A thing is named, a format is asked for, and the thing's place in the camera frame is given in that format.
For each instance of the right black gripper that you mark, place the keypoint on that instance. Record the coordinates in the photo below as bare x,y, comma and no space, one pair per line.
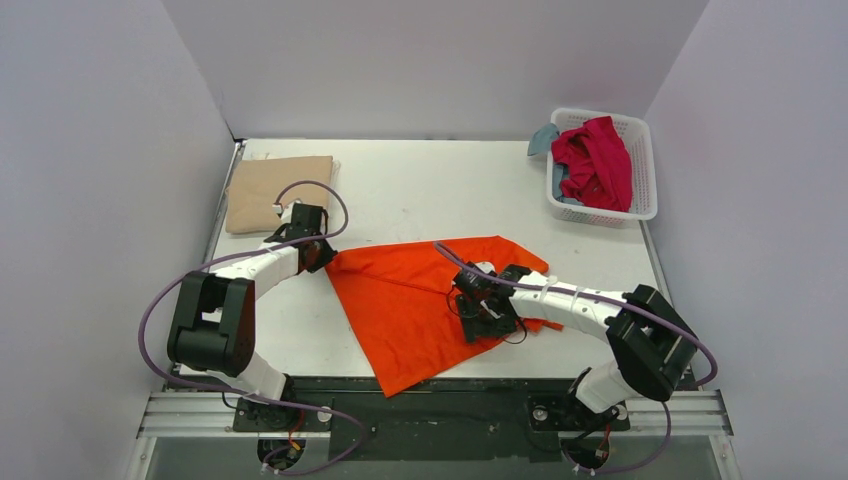
478,324

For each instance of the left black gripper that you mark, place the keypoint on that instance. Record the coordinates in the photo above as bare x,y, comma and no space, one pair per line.
317,255

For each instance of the orange t shirt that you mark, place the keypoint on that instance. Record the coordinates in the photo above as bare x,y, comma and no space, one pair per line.
396,300

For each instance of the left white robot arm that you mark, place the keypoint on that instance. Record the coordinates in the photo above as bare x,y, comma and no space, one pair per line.
214,323

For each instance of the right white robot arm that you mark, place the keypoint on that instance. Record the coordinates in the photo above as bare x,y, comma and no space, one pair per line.
650,343

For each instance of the folded beige t shirt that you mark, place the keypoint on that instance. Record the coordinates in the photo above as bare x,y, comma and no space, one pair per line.
257,185

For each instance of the crimson red t shirt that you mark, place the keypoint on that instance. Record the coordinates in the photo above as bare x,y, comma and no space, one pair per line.
597,164

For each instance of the teal blue t shirt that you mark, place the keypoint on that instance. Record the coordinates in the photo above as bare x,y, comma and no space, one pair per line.
541,141

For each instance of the white plastic laundry basket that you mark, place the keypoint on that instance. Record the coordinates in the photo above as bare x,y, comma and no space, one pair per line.
636,137

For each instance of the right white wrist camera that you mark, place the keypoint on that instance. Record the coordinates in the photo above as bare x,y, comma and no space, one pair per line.
486,267

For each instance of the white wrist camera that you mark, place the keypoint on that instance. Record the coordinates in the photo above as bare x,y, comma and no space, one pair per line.
486,267
284,212

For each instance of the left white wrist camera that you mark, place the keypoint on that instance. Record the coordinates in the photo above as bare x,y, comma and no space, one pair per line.
284,212

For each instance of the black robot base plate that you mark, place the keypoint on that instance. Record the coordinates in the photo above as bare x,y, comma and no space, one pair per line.
349,419

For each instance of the aluminium rail frame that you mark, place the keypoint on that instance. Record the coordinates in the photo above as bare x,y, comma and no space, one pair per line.
203,415

